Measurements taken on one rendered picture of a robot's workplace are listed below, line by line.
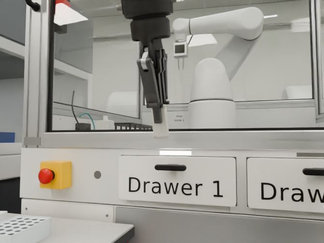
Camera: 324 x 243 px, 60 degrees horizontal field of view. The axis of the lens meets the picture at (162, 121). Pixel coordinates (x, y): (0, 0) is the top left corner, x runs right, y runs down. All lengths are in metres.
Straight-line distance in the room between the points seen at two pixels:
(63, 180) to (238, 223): 0.45
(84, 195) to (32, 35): 0.50
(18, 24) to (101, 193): 0.94
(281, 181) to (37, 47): 0.76
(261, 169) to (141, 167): 0.28
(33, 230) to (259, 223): 0.48
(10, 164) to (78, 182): 0.61
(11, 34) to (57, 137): 0.69
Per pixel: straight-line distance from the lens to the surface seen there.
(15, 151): 1.39
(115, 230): 0.70
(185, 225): 0.73
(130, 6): 0.53
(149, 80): 0.52
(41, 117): 0.89
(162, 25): 0.53
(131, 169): 0.72
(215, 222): 0.71
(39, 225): 0.67
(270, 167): 0.67
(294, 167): 0.67
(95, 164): 0.79
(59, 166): 0.79
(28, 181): 0.92
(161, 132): 0.58
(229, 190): 0.67
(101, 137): 0.77
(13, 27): 1.45
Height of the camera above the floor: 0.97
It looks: 4 degrees up
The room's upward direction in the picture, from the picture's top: straight up
